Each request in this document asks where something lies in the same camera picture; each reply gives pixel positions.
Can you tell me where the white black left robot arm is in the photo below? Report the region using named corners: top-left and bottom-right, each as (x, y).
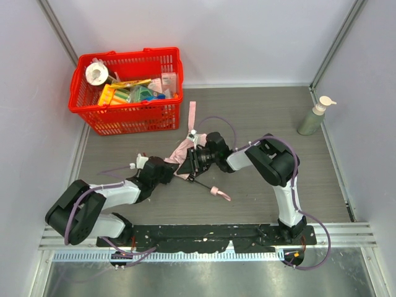
top-left (45, 154), bottom-right (179, 246)

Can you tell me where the green pump soap bottle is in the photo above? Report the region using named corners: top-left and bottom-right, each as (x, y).
top-left (297, 96), bottom-right (337, 136)

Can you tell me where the white tape roll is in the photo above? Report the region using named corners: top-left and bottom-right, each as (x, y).
top-left (85, 62), bottom-right (109, 86)

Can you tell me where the orange yellow snack box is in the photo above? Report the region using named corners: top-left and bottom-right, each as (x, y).
top-left (97, 84), bottom-right (130, 106)

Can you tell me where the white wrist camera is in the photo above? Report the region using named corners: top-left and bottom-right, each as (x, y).
top-left (129, 153), bottom-right (149, 170)
top-left (186, 129), bottom-right (200, 149)

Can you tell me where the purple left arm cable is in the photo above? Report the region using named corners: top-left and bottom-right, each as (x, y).
top-left (63, 165), bottom-right (137, 247)

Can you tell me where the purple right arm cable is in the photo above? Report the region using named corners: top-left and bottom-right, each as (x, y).
top-left (197, 116), bottom-right (334, 272)

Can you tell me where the white slotted cable duct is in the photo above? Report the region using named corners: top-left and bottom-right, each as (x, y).
top-left (53, 249), bottom-right (284, 263)

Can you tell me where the pink folding umbrella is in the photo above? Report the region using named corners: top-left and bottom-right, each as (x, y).
top-left (165, 101), bottom-right (231, 201)

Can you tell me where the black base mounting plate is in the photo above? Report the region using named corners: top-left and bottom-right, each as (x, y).
top-left (111, 224), bottom-right (317, 254)

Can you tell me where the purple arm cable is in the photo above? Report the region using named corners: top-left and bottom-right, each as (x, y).
top-left (63, 165), bottom-right (137, 247)
top-left (197, 116), bottom-right (334, 272)

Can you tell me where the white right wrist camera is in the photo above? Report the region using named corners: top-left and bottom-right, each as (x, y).
top-left (186, 129), bottom-right (200, 149)

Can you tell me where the white pink small box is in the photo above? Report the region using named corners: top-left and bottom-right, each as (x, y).
top-left (161, 72), bottom-right (178, 93)

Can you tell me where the red plastic shopping basket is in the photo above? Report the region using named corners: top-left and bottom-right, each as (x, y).
top-left (68, 47), bottom-right (183, 136)

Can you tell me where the aluminium frame rail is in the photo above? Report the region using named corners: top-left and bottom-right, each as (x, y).
top-left (38, 222), bottom-right (377, 251)

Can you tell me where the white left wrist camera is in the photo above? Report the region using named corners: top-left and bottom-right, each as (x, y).
top-left (129, 153), bottom-right (149, 170)

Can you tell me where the green packaged item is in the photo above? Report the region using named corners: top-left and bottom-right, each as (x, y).
top-left (131, 86), bottom-right (165, 103)

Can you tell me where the yellow snack packet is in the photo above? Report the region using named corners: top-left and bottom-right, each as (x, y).
top-left (110, 79), bottom-right (152, 90)

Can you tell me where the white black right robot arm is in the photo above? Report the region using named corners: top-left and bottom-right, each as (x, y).
top-left (176, 132), bottom-right (307, 243)

